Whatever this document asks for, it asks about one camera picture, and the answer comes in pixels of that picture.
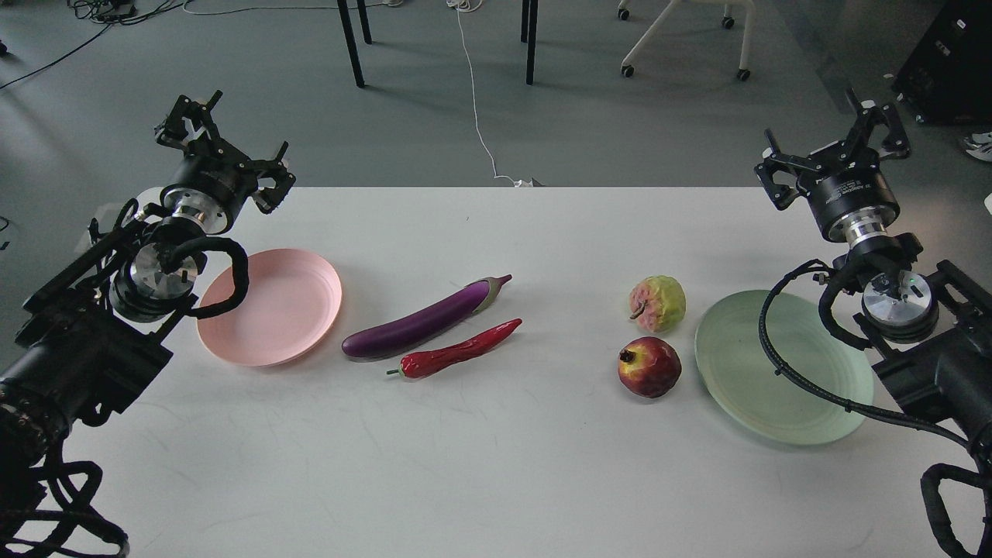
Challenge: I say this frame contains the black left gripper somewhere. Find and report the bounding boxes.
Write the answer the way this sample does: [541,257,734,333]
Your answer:
[153,91,295,236]

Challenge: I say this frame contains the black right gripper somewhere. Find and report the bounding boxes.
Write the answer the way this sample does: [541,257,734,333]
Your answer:
[754,88,912,243]

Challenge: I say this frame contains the purple eggplant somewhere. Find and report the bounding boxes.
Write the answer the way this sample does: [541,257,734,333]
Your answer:
[341,274,513,361]

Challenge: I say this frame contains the red pomegranate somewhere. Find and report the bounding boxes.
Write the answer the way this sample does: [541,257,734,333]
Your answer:
[617,336,683,398]

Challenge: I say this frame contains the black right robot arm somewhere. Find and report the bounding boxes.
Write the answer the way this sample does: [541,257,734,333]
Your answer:
[754,89,991,557]

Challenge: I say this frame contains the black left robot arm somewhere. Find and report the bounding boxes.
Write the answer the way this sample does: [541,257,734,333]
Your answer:
[1,91,295,557]

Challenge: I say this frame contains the white rolling chair base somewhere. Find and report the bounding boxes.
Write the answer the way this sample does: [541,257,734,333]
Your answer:
[617,0,757,82]

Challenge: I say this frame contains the black equipment case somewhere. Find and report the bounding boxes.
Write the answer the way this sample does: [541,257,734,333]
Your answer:
[892,1,991,125]

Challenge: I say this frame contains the white shoe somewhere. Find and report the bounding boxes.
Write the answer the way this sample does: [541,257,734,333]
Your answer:
[958,131,991,163]

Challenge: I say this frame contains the pink plate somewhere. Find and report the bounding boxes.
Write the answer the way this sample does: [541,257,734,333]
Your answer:
[196,248,343,367]

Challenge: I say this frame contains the black table legs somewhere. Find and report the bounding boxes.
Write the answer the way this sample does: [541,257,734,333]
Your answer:
[336,0,539,88]

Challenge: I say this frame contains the green plate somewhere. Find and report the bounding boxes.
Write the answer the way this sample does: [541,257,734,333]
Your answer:
[694,290,876,446]

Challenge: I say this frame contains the red chili pepper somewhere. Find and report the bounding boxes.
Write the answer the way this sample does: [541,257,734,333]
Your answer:
[385,318,523,379]

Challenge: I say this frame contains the black floor cables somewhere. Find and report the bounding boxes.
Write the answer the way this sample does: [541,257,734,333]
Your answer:
[0,0,187,90]

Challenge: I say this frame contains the white cable on floor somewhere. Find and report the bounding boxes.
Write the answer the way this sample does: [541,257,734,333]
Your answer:
[447,0,534,188]

